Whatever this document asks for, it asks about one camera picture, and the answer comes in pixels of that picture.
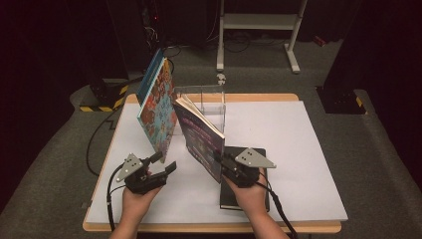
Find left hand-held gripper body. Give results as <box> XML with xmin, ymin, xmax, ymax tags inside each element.
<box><xmin>114</xmin><ymin>152</ymin><xmax>167</xmax><ymax>195</ymax></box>

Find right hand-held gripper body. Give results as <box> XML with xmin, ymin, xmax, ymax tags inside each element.
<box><xmin>221</xmin><ymin>147</ymin><xmax>278</xmax><ymax>189</ymax></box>

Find purple paperback book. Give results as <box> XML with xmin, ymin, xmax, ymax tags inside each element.
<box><xmin>172</xmin><ymin>94</ymin><xmax>227</xmax><ymax>184</ymax></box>

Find black hardcover book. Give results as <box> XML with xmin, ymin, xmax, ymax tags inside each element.
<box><xmin>218</xmin><ymin>145</ymin><xmax>271</xmax><ymax>212</ymax></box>

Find sky blue green picture book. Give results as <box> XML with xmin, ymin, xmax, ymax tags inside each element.
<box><xmin>136</xmin><ymin>58</ymin><xmax>179</xmax><ymax>163</ymax></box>

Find clear acrylic book rack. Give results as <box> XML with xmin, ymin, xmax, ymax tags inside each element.
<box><xmin>172</xmin><ymin>84</ymin><xmax>227</xmax><ymax>134</ymax></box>

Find dark blue picture book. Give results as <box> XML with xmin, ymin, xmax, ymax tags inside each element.
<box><xmin>135</xmin><ymin>48</ymin><xmax>166</xmax><ymax>108</ymax></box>

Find person's left hand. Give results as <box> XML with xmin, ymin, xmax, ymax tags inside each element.
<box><xmin>121</xmin><ymin>185</ymin><xmax>163</xmax><ymax>219</ymax></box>

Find person's right hand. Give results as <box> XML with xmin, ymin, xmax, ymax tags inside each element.
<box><xmin>224</xmin><ymin>168</ymin><xmax>270</xmax><ymax>219</ymax></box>

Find white table sheet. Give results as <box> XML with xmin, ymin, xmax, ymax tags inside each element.
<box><xmin>87</xmin><ymin>100</ymin><xmax>349</xmax><ymax>225</ymax></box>

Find wooden table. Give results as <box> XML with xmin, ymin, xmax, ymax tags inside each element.
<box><xmin>82</xmin><ymin>93</ymin><xmax>342</xmax><ymax>234</ymax></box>

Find black stand with striped base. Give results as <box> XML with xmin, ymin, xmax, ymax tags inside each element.
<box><xmin>79</xmin><ymin>77</ymin><xmax>131</xmax><ymax>114</ymax></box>
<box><xmin>315</xmin><ymin>0</ymin><xmax>382</xmax><ymax>116</ymax></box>

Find white metal stand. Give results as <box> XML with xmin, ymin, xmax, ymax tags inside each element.
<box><xmin>216</xmin><ymin>0</ymin><xmax>309</xmax><ymax>75</ymax></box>

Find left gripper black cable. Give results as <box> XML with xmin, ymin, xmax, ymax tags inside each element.
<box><xmin>105</xmin><ymin>163</ymin><xmax>127</xmax><ymax>232</ymax></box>

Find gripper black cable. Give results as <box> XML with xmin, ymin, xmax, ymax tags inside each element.
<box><xmin>255</xmin><ymin>180</ymin><xmax>300</xmax><ymax>239</ymax></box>
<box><xmin>105</xmin><ymin>163</ymin><xmax>127</xmax><ymax>232</ymax></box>

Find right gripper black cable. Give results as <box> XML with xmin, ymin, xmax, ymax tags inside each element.
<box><xmin>255</xmin><ymin>180</ymin><xmax>300</xmax><ymax>239</ymax></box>

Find black floor cable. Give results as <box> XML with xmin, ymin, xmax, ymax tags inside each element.
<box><xmin>86</xmin><ymin>106</ymin><xmax>124</xmax><ymax>177</ymax></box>

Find black looped cable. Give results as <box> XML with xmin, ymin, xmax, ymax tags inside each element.
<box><xmin>161</xmin><ymin>44</ymin><xmax>183</xmax><ymax>61</ymax></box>

